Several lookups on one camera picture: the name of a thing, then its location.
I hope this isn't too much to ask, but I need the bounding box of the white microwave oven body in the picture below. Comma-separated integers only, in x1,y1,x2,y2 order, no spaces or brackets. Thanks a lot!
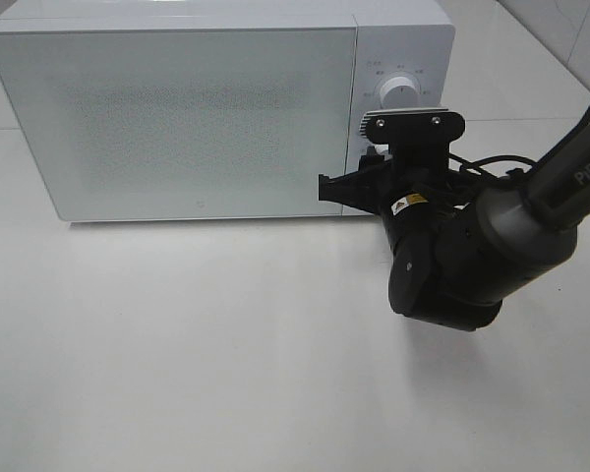
0,0,458,217

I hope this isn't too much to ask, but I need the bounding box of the black wrist camera with heatsink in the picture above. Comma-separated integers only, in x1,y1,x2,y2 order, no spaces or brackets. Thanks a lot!
359,107,466,175

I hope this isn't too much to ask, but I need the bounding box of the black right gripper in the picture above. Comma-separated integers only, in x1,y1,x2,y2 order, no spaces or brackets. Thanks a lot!
318,146,452,220

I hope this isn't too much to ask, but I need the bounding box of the white microwave knob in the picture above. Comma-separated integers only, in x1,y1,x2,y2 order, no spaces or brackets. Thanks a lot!
374,145,389,158
379,75,420,109

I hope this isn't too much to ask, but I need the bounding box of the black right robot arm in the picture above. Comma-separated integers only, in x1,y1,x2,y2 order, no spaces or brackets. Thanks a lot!
319,104,590,331

